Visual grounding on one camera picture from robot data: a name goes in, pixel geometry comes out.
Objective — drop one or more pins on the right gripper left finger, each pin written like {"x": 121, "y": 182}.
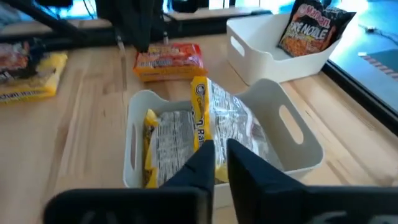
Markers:
{"x": 199, "y": 174}

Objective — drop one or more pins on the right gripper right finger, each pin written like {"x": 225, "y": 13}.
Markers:
{"x": 261, "y": 193}

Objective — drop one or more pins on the yellow Maruchan ramen pack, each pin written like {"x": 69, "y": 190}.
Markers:
{"x": 230, "y": 115}
{"x": 174, "y": 140}
{"x": 37, "y": 87}

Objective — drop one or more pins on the grey plastic bin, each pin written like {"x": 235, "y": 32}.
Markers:
{"x": 270, "y": 102}

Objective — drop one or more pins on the black Fire Noodle pack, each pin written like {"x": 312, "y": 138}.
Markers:
{"x": 15, "y": 59}
{"x": 311, "y": 31}

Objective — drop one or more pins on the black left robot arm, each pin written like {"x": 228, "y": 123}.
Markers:
{"x": 133, "y": 18}

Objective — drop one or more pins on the red Maruchan ramen pack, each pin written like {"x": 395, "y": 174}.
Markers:
{"x": 169, "y": 60}

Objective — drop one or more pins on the white plastic bin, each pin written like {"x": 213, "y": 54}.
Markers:
{"x": 264, "y": 59}

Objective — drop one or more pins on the black hazard-striped floor mat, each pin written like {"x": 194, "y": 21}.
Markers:
{"x": 385, "y": 62}

